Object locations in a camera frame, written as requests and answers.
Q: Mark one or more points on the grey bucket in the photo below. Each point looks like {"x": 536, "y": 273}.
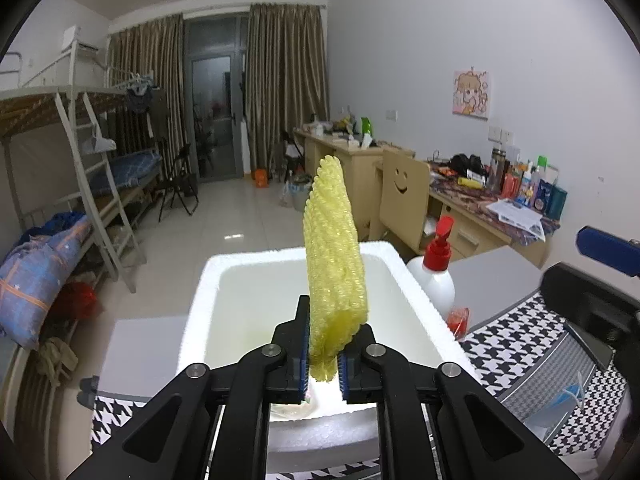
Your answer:
{"x": 302, "y": 192}

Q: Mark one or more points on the white hanging bag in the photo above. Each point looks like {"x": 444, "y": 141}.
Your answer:
{"x": 100, "y": 144}

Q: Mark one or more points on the white wall switch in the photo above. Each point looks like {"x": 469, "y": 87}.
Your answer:
{"x": 500, "y": 135}

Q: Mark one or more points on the yellow tube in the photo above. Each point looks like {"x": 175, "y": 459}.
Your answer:
{"x": 470, "y": 182}

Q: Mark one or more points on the blue face mask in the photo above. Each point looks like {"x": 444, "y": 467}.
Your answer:
{"x": 567, "y": 397}

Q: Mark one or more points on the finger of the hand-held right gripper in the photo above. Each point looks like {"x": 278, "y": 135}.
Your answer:
{"x": 600, "y": 247}

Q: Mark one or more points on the wooden chair smiley cutout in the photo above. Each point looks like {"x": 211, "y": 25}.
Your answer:
{"x": 400, "y": 200}

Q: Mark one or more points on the black white houndstooth mat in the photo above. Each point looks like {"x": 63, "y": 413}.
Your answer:
{"x": 500, "y": 340}

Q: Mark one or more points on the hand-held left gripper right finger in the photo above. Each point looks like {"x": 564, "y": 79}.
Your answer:
{"x": 342, "y": 375}

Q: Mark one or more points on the beige clothes pile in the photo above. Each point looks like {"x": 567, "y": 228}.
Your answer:
{"x": 57, "y": 360}

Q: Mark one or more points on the row of toiletry bottles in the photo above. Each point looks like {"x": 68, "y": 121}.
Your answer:
{"x": 530, "y": 185}

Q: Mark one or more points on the glass balcony door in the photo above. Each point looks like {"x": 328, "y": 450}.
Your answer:
{"x": 215, "y": 90}

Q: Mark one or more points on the red snack packet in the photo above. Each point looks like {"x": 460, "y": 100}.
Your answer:
{"x": 459, "y": 320}

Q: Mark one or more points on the yellow foam net sleeve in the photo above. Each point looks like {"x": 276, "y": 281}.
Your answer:
{"x": 332, "y": 260}

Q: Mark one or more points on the white pump bottle red top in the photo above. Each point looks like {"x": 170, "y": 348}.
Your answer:
{"x": 440, "y": 285}

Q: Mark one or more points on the red plastic bag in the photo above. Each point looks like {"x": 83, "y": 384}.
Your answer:
{"x": 82, "y": 300}

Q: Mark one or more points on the cartoon wall poster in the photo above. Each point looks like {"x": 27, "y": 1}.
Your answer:
{"x": 472, "y": 94}

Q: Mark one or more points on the orange bucket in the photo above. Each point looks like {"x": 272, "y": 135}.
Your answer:
{"x": 261, "y": 179}

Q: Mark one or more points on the black bag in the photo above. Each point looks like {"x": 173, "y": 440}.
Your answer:
{"x": 467, "y": 164}

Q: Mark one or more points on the blue mattress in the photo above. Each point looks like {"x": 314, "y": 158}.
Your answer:
{"x": 132, "y": 167}

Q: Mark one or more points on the brown curtain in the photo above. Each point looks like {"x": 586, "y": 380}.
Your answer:
{"x": 150, "y": 60}
{"x": 287, "y": 85}

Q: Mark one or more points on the hanging dark clothes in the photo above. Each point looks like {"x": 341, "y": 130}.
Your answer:
{"x": 139, "y": 97}

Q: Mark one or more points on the white air conditioner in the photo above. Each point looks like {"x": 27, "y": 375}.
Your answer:
{"x": 75, "y": 37}

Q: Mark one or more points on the wooden desk printed cover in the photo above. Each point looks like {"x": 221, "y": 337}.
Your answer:
{"x": 465, "y": 200}

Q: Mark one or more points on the white printed papers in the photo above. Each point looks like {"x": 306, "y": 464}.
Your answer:
{"x": 517, "y": 215}

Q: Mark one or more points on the white foam box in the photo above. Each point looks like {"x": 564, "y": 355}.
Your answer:
{"x": 250, "y": 300}

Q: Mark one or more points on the green bottle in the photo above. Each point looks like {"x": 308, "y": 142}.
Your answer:
{"x": 367, "y": 126}

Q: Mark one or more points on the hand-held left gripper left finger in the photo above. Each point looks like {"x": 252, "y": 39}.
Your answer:
{"x": 301, "y": 375}

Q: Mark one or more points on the plain wooden desk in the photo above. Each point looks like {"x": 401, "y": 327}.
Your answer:
{"x": 345, "y": 170}

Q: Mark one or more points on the white metal bunk bed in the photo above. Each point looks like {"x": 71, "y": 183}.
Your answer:
{"x": 100, "y": 91}
{"x": 65, "y": 110}

